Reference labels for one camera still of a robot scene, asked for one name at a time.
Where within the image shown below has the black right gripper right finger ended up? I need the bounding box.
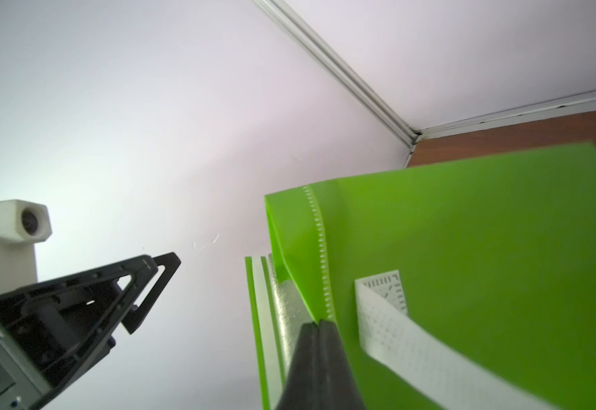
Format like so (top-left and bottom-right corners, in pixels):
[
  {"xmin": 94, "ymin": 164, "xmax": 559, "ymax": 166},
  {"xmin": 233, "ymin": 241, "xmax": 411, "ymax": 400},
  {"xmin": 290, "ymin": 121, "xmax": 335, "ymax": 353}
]
[{"xmin": 319, "ymin": 320, "xmax": 366, "ymax": 410}]

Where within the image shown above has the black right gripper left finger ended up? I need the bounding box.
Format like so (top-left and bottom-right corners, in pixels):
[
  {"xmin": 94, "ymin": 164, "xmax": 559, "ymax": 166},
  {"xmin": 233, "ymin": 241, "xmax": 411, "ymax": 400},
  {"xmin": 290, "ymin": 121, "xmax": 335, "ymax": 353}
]
[{"xmin": 276, "ymin": 323, "xmax": 320, "ymax": 410}]

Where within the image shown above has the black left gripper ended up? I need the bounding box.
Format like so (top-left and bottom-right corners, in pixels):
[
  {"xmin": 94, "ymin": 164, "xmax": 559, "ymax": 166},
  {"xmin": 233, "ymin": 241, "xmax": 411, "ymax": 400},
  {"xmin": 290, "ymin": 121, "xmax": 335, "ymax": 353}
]
[{"xmin": 0, "ymin": 252, "xmax": 181, "ymax": 409}]

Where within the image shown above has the green insulated delivery bag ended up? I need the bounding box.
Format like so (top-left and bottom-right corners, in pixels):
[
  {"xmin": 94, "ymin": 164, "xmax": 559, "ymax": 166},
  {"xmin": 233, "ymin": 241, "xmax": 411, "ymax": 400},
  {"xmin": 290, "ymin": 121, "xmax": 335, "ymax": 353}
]
[{"xmin": 245, "ymin": 143, "xmax": 596, "ymax": 409}]

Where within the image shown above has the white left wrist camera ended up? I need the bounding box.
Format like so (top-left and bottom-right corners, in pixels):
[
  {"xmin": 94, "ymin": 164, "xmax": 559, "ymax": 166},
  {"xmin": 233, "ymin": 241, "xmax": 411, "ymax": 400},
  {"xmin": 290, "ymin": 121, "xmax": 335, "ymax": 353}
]
[{"xmin": 0, "ymin": 200, "xmax": 52, "ymax": 295}]

